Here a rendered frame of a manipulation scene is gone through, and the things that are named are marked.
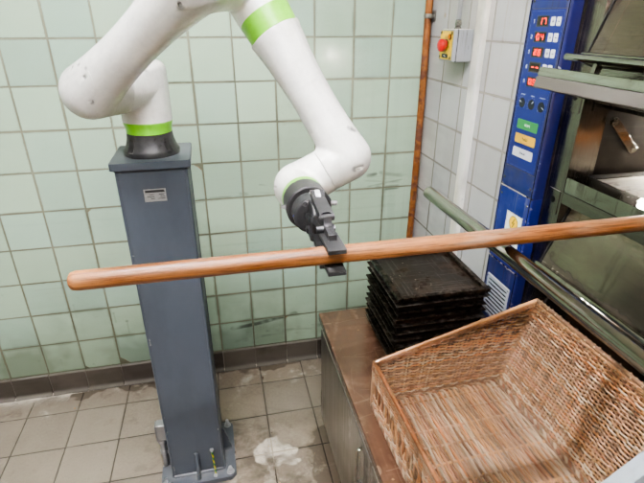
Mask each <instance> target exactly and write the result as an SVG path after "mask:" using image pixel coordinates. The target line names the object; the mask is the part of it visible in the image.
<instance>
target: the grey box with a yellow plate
mask: <svg viewBox="0 0 644 483"><path fill-rule="evenodd" d="M473 32H474V29H442V31H441V39H445V40H446V41H447V44H448V45H447V49H446V50H445V51H444V52H439V59H440V60H444V61H450V62H469V61H471V54H472V40H473ZM449 34H451V40H449V39H448V35H449Z"/></svg>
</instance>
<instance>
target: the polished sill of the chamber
mask: <svg viewBox="0 0 644 483"><path fill-rule="evenodd" d="M564 192H565V193H567V194H569V195H571V196H574V197H576V198H578V199H580V200H582V201H584V202H586V203H588V204H590V205H592V206H594V207H596V208H598V209H600V210H602V211H604V212H606V213H608V214H610V215H613V216H615V217H617V218H622V217H632V216H642V215H644V199H643V198H641V197H638V196H636V195H632V194H629V193H627V192H625V191H622V190H620V189H617V188H615V187H612V186H611V185H609V184H606V183H604V182H601V181H599V180H596V179H594V178H591V177H589V176H575V177H568V178H567V179H566V183H565V187H564Z"/></svg>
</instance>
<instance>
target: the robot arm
mask: <svg viewBox="0 0 644 483"><path fill-rule="evenodd" d="M215 12H230V13H231V14H232V16H233V18H234V19H235V21H236V22H237V24H238V25H239V27H240V28H241V30H242V32H243V33H244V35H245V36H246V38H247V39H248V41H249V42H250V44H251V45H252V47H251V48H252V50H253V51H254V52H255V53H256V55H257V56H258V57H259V58H260V60H261V61H262V62H263V64H264V65H265V66H266V68H267V69H268V70H269V72H270V73H271V75H272V76H273V77H274V79H275V80H276V81H277V82H278V83H279V85H280V86H281V88H282V89H283V91H284V92H285V94H286V95H287V97H288V99H289V101H290V102H291V104H292V105H293V107H294V109H295V110H296V112H297V114H298V115H299V117H300V119H301V121H302V122H303V124H304V126H305V128H306V130H307V132H308V134H309V135H310V136H311V138H312V140H313V142H314V144H315V151H314V152H312V153H310V154H308V155H307V156H305V157H303V158H301V159H299V160H297V161H295V162H293V163H290V164H288V165H286V166H284V167H283V168H282V169H281V170H280V171H279V172H278V174H277V175H276V177H275V181H274V193H275V195H276V197H277V199H278V201H279V202H280V203H281V204H282V205H281V208H283V209H286V212H287V216H288V218H289V220H290V221H291V222H292V223H293V224H294V225H295V226H297V227H298V228H299V229H300V230H302V231H304V232H306V233H307V234H309V237H310V240H311V241H312V242H313V246H311V247H318V246H324V247H325V249H326V251H327V253H328V255H339V254H347V248H346V246H345V245H344V243H343V241H342V240H341V238H340V237H339V236H338V234H337V232H335V226H334V224H333V223H332V220H334V218H335V215H334V212H333V210H332V206H333V205H337V200H333V201H332V200H331V198H330V197H329V194H330V193H332V192H334V191H335V190H337V189H339V188H340V187H342V186H344V185H346V184H348V183H350V182H352V181H354V180H356V179H358V178H360V177H362V176H363V175H364V174H365V173H366V172H367V170H368V168H369V166H370V163H371V151H370V148H369V146H368V144H367V143H366V141H365V140H364V139H363V137H362V136H361V135H360V133H359V132H358V131H357V129H356V127H355V126H354V125H353V123H352V122H351V120H350V119H349V117H348V116H347V114H346V113H345V111H344V109H343V108H342V106H341V105H340V103H339V101H338V100H337V98H336V96H335V95H334V92H333V91H332V89H331V88H330V86H329V84H328V83H327V81H326V79H325V77H324V75H323V73H322V71H321V69H320V67H319V65H318V63H317V61H316V59H315V57H314V55H313V53H312V51H311V47H310V45H309V43H308V42H307V39H306V37H305V34H304V32H303V29H302V27H301V24H300V22H299V19H298V18H297V17H295V15H294V13H293V11H292V9H291V7H290V5H289V3H288V0H134V1H133V3H132V4H131V5H130V7H129V8H128V9H127V11H126V12H125V13H124V15H123V16H122V17H121V18H120V19H119V21H118V22H117V23H116V24H115V25H114V26H113V27H112V28H111V30H110V31H109V32H108V33H107V34H106V35H105V36H104V37H103V38H102V39H101V40H100V41H99V42H98V43H97V44H96V45H95V46H93V47H92V48H91V49H90V50H89V51H88V52H87V53H86V54H84V55H83V56H82V57H81V58H79V59H78V60H77V61H75V62H74V63H73V64H71V65H70V66H69V67H67V68H66V69H65V70H64V71H63V72H62V74H61V76H60V78H59V81H58V93H59V96H60V98H61V100H62V102H63V103H64V105H65V106H66V107H67V108H68V109H69V110H70V111H71V112H72V113H74V114H75V115H77V116H79V117H81V118H83V119H88V120H98V119H102V118H107V117H112V116H117V115H122V121H123V125H124V127H125V129H126V146H125V149H124V153H125V157H128V158H131V159H158V158H165V157H169V156H173V155H176V154H178V153H180V146H179V145H178V143H177V142H176V140H175V138H174V136H173V115H172V107H171V99H170V91H169V85H168V78H167V71H166V67H165V65H164V63H163V62H162V61H160V60H158V59H156V58H157V57H158V56H159V55H160V54H161V53H162V52H164V51H165V50H166V49H167V48H168V47H169V46H170V45H171V44H172V43H174V42H175V41H176V40H177V39H178V38H179V37H181V36H182V35H183V34H185V33H186V32H187V31H188V30H190V29H191V28H192V27H193V26H194V25H195V24H197V23H198V22H199V21H201V20H202V19H203V18H205V17H206V16H208V15H209V14H211V13H215Z"/></svg>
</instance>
